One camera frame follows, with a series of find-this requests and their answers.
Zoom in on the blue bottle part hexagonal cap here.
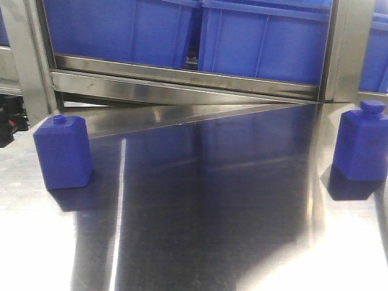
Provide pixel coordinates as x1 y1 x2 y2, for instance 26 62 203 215
333 100 387 181

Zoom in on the stainless steel shelf rack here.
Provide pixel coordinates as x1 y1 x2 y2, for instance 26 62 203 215
1 1 387 125

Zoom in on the blue plastic bin left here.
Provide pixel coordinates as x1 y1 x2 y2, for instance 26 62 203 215
44 1 201 69

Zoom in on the blue plastic bin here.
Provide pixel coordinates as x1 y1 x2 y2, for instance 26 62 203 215
44 1 201 69
198 1 330 85

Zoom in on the blue plastic bin right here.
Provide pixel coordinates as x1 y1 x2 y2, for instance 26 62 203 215
198 1 330 85

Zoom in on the black equipment with red button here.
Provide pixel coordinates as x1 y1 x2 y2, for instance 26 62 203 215
1 94 29 148

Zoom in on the blue bin far right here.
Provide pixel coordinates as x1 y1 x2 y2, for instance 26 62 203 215
360 1 387 93

